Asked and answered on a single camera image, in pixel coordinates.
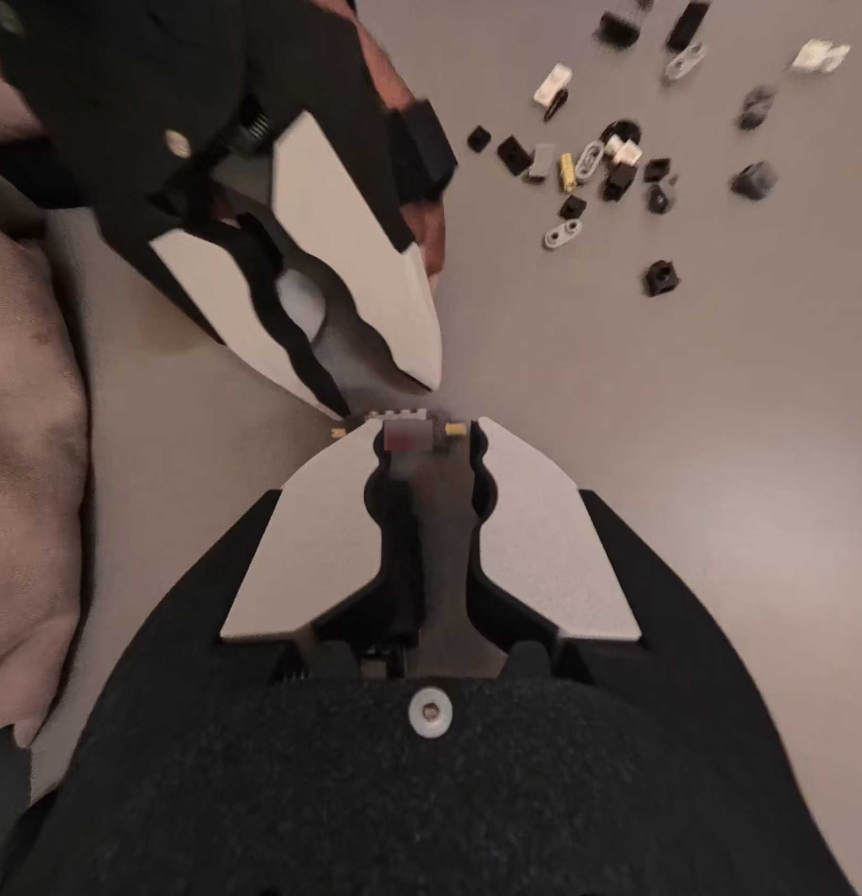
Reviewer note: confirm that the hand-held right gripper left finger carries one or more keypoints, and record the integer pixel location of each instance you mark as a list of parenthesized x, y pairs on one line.
[(312, 553)]

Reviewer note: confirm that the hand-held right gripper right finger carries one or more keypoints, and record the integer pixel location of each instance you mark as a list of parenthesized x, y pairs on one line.
[(557, 560)]

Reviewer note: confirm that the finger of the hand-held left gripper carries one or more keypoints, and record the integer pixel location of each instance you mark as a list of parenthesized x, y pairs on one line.
[(214, 280), (347, 210)]

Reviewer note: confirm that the black brick chassis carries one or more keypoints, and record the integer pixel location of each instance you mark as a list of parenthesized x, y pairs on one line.
[(403, 560)]

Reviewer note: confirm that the grey axle brick assembly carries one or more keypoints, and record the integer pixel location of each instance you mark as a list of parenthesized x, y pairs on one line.
[(410, 414)]

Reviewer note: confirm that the person's left forearm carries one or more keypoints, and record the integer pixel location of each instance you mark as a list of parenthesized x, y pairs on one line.
[(7, 84)]

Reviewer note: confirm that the person's left hand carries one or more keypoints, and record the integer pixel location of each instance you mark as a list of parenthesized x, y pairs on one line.
[(431, 231)]

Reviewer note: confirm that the scattered small brick pieces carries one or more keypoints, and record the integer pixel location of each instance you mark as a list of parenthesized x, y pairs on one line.
[(660, 278)]

